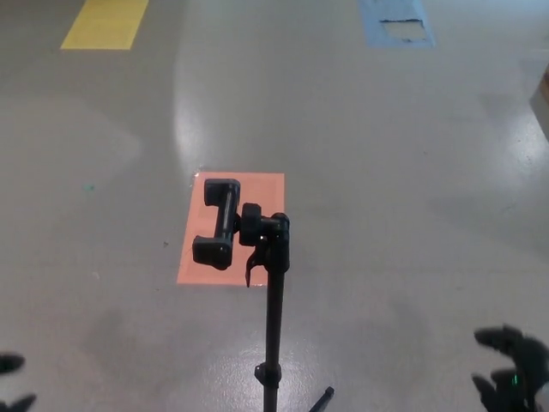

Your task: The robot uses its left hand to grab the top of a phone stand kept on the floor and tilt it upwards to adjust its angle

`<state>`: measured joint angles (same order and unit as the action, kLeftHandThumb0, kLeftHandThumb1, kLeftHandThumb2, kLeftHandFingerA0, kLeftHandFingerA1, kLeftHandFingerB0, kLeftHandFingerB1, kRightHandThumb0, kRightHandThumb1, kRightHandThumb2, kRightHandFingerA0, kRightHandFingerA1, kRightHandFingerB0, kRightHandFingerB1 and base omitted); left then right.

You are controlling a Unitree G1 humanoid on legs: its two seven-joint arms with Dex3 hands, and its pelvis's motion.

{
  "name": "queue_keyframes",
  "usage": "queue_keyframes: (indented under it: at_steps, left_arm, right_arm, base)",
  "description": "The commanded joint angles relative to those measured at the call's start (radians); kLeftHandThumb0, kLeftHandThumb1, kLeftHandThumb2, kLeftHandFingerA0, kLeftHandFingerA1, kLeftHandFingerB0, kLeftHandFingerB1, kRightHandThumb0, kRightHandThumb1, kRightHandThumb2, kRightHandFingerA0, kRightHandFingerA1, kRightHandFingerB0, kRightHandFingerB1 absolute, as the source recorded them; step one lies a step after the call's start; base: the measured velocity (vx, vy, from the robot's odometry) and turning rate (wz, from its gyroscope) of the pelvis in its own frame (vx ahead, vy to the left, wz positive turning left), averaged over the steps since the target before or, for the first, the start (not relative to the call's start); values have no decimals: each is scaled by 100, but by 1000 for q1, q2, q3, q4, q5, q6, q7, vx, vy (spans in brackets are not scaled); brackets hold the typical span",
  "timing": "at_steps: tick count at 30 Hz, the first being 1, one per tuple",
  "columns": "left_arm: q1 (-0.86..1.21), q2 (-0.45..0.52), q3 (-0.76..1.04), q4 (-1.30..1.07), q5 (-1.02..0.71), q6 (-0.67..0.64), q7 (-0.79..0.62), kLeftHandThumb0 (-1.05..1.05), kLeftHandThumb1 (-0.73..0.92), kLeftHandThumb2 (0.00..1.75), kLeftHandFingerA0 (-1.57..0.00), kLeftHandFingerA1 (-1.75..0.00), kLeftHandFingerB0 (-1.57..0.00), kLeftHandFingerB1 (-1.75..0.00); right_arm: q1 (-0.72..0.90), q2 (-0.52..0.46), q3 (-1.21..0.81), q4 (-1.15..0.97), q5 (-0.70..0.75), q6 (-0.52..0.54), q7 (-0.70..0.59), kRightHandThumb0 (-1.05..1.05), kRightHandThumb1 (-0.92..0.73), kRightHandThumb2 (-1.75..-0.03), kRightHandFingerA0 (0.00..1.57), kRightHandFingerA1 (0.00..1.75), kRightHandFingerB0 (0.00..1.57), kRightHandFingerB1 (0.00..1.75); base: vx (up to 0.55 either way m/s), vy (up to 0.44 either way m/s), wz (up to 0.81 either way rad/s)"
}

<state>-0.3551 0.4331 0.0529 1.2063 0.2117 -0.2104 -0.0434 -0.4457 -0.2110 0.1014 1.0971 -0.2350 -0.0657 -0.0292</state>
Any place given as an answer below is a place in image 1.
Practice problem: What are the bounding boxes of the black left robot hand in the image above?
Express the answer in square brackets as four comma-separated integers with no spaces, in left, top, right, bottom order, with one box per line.
[0,353,38,412]

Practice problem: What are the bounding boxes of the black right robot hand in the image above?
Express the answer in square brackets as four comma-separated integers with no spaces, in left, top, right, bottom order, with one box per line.
[471,324,549,412]

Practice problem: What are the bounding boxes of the black phone stand tripod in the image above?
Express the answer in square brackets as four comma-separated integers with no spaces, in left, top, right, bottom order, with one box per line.
[191,178,335,412]

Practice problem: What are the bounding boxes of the orange floor marking rectangle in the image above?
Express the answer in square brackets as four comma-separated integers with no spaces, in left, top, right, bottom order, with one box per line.
[176,173,287,286]

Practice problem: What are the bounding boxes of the yellow floor marking rectangle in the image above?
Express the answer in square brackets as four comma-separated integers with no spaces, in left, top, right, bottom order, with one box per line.
[60,0,150,51]

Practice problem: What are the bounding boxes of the blue floor marking rectangle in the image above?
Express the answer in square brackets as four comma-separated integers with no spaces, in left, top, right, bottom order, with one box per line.
[359,0,437,48]

